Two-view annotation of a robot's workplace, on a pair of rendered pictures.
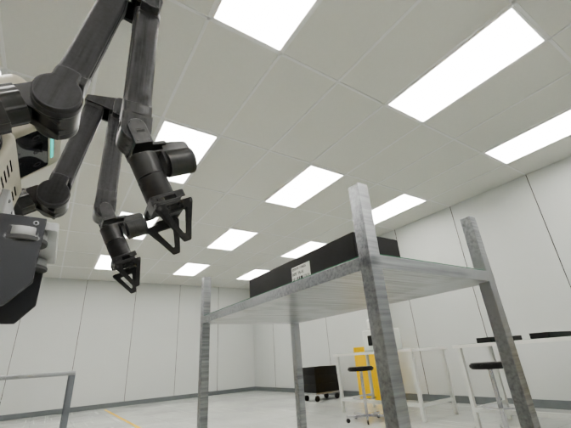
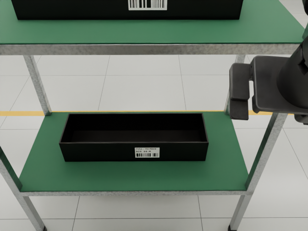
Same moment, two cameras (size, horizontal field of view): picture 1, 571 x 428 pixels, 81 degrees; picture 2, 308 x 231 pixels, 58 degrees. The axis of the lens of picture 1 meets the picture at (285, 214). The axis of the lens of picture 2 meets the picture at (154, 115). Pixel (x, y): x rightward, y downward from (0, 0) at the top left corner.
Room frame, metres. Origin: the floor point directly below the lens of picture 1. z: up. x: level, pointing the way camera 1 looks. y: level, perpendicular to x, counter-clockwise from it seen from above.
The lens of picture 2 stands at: (0.60, 0.53, 1.25)
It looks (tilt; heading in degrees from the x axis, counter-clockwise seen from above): 42 degrees down; 304
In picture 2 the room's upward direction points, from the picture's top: straight up
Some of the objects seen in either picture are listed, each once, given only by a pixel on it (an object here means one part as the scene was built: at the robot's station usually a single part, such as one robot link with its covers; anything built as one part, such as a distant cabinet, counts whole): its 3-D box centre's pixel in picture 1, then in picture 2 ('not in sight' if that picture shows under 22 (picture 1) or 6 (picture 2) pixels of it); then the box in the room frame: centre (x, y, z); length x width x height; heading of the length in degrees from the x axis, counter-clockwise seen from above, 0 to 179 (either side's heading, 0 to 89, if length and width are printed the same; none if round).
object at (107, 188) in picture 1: (111, 160); not in sight; (0.92, 0.55, 1.40); 0.11 x 0.06 x 0.43; 34
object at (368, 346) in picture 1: (381, 334); not in sight; (5.43, -1.31, 1.03); 0.44 x 0.37 x 0.46; 40
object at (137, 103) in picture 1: (140, 68); not in sight; (0.56, 0.31, 1.40); 0.11 x 0.06 x 0.43; 34
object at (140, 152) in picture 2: not in sight; (135, 136); (1.11, -0.08, 0.41); 0.57 x 0.17 x 0.11; 35
